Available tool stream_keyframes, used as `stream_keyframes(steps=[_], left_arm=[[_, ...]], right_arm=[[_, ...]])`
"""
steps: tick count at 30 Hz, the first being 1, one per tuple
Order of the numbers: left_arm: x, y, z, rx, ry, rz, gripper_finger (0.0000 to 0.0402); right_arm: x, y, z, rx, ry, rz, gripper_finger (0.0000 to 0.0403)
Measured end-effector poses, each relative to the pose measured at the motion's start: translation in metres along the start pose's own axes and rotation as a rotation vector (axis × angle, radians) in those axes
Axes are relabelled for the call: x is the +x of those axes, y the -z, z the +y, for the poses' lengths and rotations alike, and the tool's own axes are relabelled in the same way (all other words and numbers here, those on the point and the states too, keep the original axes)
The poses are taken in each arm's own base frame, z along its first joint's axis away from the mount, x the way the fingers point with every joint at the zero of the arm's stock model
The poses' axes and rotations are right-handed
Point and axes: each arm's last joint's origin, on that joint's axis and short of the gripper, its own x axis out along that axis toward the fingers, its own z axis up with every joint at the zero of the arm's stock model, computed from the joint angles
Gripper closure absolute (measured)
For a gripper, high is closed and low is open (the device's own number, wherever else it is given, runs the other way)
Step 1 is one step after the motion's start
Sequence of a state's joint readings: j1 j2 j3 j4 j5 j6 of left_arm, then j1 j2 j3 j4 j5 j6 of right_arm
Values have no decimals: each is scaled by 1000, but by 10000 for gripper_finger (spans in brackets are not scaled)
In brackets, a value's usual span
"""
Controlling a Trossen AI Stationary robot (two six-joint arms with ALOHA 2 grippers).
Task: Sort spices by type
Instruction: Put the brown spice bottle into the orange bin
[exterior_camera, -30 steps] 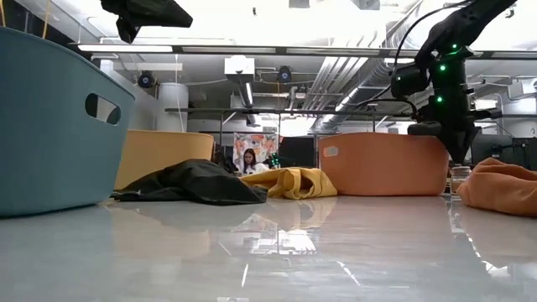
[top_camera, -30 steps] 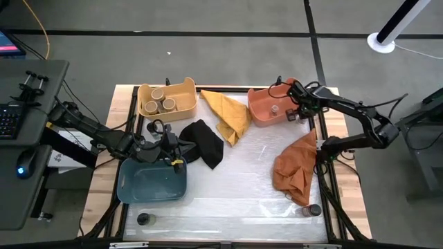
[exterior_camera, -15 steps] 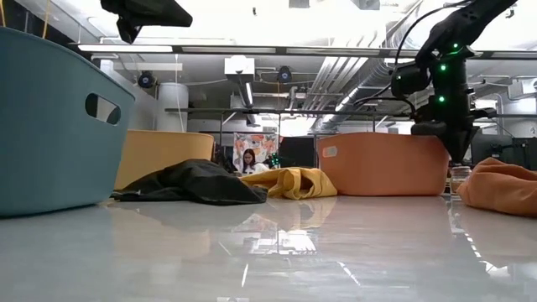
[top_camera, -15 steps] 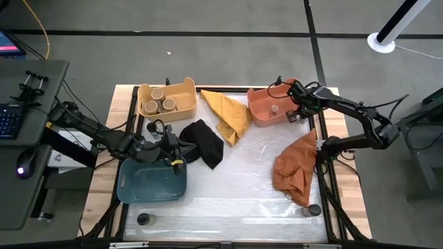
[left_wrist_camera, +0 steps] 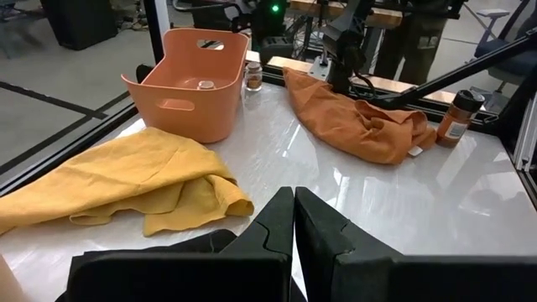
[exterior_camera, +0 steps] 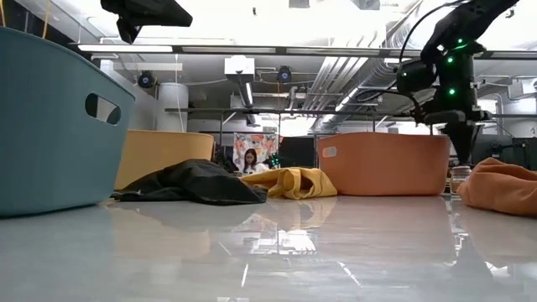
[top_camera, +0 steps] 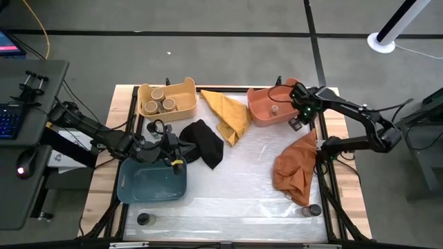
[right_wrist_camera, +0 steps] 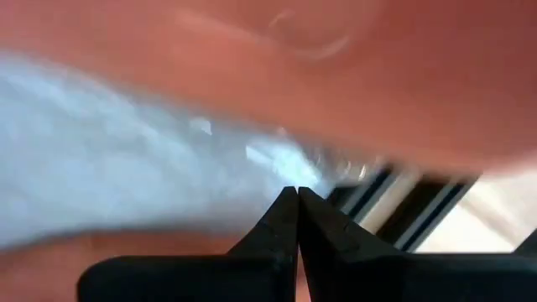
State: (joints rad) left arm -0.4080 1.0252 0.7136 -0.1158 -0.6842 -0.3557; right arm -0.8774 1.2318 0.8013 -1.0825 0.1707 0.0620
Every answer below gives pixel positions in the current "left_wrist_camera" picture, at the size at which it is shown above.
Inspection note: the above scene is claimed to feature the black-lid orange spice jar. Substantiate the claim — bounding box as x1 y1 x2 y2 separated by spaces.
435 89 486 148

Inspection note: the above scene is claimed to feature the orange cloth napkin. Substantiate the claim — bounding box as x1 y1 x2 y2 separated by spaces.
283 66 437 165

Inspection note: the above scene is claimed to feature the black robot with green light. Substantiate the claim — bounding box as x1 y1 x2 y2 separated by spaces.
171 0 295 64

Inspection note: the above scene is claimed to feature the black cabinet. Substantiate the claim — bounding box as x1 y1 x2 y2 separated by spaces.
39 0 118 51

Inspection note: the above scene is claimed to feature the blue office chair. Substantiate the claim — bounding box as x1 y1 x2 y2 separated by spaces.
473 0 537 87

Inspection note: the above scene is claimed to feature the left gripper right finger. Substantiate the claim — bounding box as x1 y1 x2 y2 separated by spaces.
295 186 537 302

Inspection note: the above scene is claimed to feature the yellow cloth napkin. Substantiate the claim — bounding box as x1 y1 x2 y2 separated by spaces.
0 127 255 237

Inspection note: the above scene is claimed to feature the person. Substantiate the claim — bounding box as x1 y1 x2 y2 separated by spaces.
373 0 452 85

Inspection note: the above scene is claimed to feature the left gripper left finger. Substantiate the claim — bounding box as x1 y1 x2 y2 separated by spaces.
66 186 295 302

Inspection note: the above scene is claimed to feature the orange plastic bin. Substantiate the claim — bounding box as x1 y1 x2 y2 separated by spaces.
121 28 251 144

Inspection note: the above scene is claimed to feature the black table frame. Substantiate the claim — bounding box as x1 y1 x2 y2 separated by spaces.
0 54 537 211

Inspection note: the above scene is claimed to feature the black frame post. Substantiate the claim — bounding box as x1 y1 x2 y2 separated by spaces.
142 0 171 65

